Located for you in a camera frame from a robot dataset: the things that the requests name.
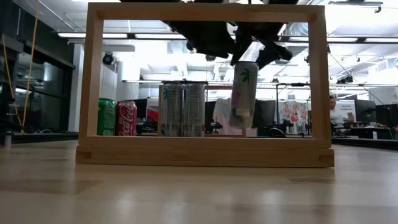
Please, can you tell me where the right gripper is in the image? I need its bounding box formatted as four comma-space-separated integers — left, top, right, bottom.
229, 21, 294, 70

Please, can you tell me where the tall slim white can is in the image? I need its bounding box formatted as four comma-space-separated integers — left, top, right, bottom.
182, 82, 206, 138
229, 61, 259, 130
160, 82, 185, 138

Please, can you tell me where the red Coca-Cola can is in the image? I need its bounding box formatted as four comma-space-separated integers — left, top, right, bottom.
116, 100, 138, 137

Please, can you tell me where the green soda can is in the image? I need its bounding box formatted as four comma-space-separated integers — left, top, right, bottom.
97, 98, 118, 136

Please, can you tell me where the wooden shelf rack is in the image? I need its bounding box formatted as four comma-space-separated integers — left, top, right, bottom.
75, 2, 335, 168

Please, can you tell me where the dark hanging cloth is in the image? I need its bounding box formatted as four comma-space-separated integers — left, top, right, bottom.
252, 99, 277, 128

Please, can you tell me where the floral hanging cloth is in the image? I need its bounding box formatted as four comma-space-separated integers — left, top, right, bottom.
278, 101, 309, 134

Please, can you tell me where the white hanging cloth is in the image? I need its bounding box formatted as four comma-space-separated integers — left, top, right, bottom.
213, 98, 233, 136

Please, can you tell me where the person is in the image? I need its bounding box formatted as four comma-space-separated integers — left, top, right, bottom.
328, 95, 345, 125

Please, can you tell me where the white sign board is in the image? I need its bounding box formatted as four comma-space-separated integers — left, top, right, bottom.
337, 100, 358, 123

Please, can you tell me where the black monitor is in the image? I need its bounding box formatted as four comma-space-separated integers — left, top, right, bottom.
374, 104, 398, 128
354, 99, 377, 124
133, 98, 149, 119

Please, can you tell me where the silver ventilation duct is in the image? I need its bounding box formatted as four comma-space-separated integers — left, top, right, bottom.
281, 22, 312, 37

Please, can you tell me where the ceiling light rail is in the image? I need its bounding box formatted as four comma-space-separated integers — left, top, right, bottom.
328, 0, 384, 14

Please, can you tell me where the yellow cable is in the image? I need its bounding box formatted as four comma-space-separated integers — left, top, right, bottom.
0, 0, 42, 135

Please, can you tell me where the black table frame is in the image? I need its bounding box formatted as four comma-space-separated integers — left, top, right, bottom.
0, 132, 398, 151

